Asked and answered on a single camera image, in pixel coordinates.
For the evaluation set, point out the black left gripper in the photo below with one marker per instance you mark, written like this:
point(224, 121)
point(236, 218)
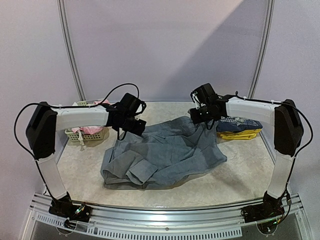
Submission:
point(139, 129)

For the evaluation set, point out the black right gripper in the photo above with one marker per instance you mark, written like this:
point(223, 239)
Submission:
point(197, 118)

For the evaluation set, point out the grey garment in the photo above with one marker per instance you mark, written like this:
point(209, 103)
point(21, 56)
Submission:
point(165, 155)

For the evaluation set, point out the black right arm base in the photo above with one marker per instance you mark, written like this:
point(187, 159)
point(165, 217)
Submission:
point(269, 208)

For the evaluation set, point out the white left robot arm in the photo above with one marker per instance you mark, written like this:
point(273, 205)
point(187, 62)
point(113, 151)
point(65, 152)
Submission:
point(47, 120)

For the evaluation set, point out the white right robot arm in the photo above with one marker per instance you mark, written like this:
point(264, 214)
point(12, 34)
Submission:
point(283, 116)

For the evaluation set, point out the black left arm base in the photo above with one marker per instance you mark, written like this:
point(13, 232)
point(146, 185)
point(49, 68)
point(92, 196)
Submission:
point(65, 207)

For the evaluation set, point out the beige perforated laundry basket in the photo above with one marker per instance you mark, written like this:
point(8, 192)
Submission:
point(82, 138)

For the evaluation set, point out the pink garment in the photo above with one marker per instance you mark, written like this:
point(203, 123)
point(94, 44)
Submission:
point(88, 130)

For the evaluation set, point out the yellow folded t-shirt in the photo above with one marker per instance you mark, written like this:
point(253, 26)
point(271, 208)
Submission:
point(242, 135)

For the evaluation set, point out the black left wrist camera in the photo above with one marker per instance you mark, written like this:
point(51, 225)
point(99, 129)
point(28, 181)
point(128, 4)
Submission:
point(131, 105)

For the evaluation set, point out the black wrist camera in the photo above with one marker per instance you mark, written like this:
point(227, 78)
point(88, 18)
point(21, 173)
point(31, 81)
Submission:
point(131, 105)
point(204, 95)

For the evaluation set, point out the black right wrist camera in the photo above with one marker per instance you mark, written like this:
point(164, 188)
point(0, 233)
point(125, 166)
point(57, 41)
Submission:
point(204, 95)

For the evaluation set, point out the aluminium front rail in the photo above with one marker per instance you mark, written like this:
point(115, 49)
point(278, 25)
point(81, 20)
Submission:
point(220, 222)

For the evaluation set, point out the left aluminium frame post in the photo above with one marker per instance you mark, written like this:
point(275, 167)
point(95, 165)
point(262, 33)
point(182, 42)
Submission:
point(62, 10)

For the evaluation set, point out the aluminium frame post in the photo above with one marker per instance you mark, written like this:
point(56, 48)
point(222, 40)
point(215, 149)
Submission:
point(263, 47)
point(62, 10)

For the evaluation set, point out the right aluminium frame post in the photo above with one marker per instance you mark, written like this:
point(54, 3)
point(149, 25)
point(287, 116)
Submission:
point(263, 47)

